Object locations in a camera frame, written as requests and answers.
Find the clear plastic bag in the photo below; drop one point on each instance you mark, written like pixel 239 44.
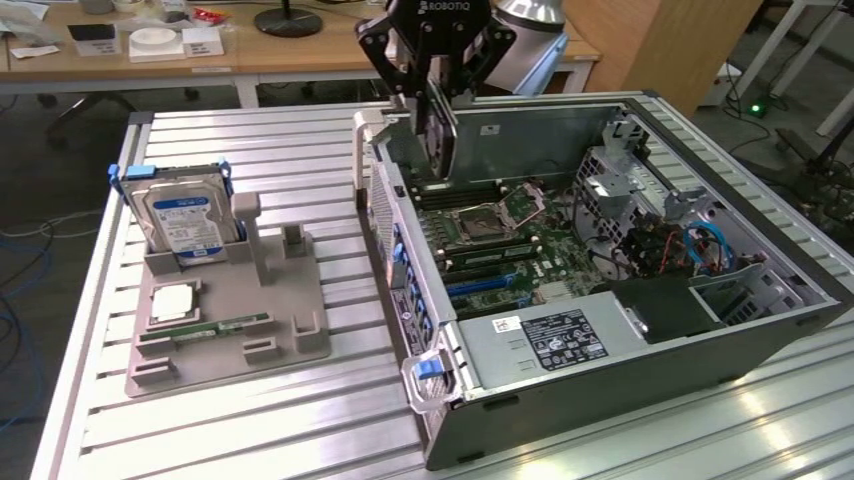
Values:
pixel 23 20

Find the metal socket cover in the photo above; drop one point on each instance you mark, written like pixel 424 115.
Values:
pixel 528 200

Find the red small package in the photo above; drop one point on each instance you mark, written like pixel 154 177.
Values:
pixel 209 16

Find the wooden cabinet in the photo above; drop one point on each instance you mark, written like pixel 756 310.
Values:
pixel 668 50

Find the silver CPU chip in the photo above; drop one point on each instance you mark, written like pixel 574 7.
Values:
pixel 173 302

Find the silver chipset heatsink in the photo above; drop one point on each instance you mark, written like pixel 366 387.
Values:
pixel 552 292

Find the white box with round insert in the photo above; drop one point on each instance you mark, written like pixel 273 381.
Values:
pixel 157 45

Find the CPU socket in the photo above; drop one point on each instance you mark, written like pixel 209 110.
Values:
pixel 481 225

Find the open black PC case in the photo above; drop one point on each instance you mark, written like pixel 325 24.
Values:
pixel 601 400

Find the white table frame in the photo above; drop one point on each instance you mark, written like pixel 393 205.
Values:
pixel 835 117

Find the blue expansion slot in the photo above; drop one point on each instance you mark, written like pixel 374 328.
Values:
pixel 477 287

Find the grey parts rack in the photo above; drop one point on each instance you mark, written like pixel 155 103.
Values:
pixel 207 362

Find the green RAM stick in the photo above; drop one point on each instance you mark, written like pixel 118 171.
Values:
pixel 201 330

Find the grey power supply unit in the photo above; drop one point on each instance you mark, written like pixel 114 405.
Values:
pixel 494 360

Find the graphics card with fan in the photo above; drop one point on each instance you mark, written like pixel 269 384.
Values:
pixel 441 140

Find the RAM stick in slot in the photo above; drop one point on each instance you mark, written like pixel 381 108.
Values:
pixel 494 254

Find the green lit floor device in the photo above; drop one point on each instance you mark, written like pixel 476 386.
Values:
pixel 756 107

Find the black office chair base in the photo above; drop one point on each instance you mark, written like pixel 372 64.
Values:
pixel 87 105

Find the hard disk in blue caddy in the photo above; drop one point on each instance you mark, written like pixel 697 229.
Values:
pixel 181 220

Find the green motherboard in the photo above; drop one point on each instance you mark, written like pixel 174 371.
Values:
pixel 568 250

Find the white box with black top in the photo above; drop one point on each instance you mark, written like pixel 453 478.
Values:
pixel 95 40

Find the black round lamp base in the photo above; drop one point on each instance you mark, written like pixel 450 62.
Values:
pixel 289 22

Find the white paper slip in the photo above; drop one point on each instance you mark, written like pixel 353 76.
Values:
pixel 34 51

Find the black floor stand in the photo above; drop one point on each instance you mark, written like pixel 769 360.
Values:
pixel 801 145

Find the metal disk bay cage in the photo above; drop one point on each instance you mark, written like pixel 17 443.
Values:
pixel 614 190

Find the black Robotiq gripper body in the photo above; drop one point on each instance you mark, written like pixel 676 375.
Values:
pixel 441 25

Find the blue case latch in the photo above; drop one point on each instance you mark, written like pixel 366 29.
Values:
pixel 428 372

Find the wooden desk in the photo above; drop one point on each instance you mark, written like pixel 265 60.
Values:
pixel 54 67

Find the plain white box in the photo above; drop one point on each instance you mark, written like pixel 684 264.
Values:
pixel 202 42

